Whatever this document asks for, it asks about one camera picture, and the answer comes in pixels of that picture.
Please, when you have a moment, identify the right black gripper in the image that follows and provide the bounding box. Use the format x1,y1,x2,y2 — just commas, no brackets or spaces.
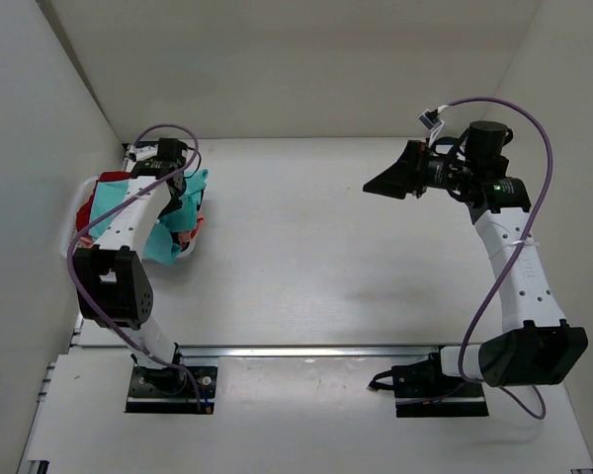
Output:
364,142,474,201

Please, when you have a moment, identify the teal t shirt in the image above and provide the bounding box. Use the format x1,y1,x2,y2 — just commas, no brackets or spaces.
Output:
87,169,212,269

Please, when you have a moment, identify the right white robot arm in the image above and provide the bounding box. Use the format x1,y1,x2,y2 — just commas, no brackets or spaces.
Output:
363,120,588,396

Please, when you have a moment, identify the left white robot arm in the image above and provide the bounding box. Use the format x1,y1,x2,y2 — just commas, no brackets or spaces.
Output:
67,138,198,396

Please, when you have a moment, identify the white plastic laundry basket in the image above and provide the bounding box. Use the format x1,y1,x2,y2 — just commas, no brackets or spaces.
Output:
59,173,199,263

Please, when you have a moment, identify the red t shirt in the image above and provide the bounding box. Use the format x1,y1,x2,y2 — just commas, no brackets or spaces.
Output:
75,171,129,231

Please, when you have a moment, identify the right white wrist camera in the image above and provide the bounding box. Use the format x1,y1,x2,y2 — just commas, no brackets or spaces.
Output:
417,105,448,144

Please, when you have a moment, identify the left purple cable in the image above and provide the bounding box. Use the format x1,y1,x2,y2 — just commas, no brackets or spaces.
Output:
65,122,213,414

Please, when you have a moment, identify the aluminium rail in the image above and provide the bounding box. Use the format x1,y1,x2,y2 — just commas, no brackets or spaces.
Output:
68,344,446,360

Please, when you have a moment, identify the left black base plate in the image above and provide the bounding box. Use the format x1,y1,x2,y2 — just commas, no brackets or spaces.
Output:
126,365,218,415

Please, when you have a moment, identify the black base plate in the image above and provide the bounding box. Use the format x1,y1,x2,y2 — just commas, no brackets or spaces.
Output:
126,365,218,415
391,360,489,419

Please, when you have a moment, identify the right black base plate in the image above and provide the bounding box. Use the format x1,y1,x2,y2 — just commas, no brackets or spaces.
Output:
391,360,489,419

